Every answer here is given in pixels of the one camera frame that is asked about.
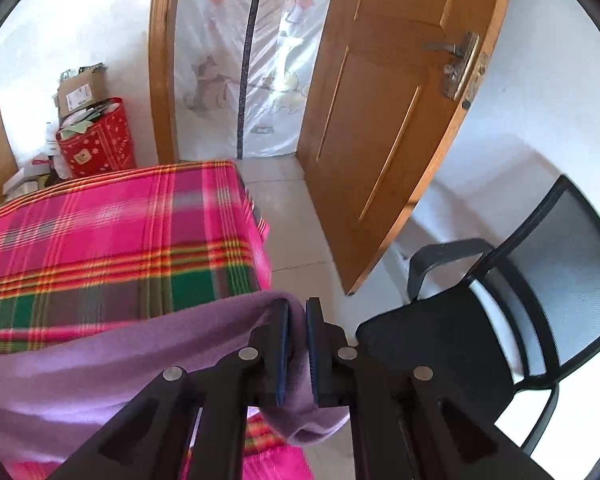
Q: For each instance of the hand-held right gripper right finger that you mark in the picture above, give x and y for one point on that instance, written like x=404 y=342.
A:
x=312 y=355

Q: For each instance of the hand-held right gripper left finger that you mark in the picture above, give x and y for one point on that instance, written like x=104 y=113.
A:
x=281 y=355

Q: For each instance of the purple fleece pants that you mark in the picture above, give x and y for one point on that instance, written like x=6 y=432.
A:
x=105 y=370

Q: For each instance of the black mesh office chair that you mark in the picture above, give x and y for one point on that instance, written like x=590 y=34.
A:
x=455 y=350

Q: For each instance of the pink plaid bed sheet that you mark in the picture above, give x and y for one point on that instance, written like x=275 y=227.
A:
x=130 y=230

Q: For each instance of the wooden door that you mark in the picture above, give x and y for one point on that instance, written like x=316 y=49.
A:
x=390 y=135

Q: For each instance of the red printed box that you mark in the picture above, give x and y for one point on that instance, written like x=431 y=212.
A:
x=100 y=145

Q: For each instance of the translucent printed door curtain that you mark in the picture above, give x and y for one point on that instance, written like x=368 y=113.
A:
x=210 y=35

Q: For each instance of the cardboard box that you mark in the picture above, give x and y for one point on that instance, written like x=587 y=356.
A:
x=82 y=90

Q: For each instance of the wooden door frame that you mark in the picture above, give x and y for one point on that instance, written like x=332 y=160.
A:
x=162 y=60

